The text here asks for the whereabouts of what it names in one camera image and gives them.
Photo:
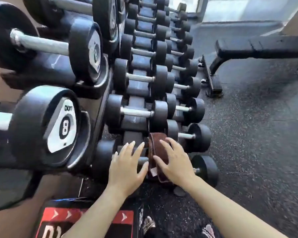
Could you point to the black padded weight bench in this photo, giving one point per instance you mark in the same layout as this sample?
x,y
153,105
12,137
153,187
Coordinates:
x,y
263,47

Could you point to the person's right hand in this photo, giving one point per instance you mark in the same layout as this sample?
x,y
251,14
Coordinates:
x,y
178,166

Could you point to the brown cleaning cloth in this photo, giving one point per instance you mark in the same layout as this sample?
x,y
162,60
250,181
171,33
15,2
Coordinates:
x,y
155,146

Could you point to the person's shoe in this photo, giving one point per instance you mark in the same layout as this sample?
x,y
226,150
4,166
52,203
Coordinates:
x,y
208,231
149,224

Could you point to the person's left forearm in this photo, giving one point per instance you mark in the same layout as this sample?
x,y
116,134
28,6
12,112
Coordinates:
x,y
99,215

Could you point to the person's left shoe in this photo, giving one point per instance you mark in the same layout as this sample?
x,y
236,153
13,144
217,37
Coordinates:
x,y
149,224

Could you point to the row of black dumbbells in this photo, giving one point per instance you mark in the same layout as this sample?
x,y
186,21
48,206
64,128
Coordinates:
x,y
62,126

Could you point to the black plyo box coloured borders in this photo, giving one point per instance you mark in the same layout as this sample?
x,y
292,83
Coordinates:
x,y
64,215

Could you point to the person's right forearm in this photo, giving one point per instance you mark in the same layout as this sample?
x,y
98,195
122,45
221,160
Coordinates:
x,y
226,213

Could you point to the person's right shoe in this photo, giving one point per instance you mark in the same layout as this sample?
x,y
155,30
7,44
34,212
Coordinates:
x,y
208,231

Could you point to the black dumbbell rack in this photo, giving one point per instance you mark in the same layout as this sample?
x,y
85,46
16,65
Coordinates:
x,y
103,91

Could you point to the person's left hand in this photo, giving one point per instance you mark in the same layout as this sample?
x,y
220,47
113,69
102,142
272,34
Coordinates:
x,y
124,171

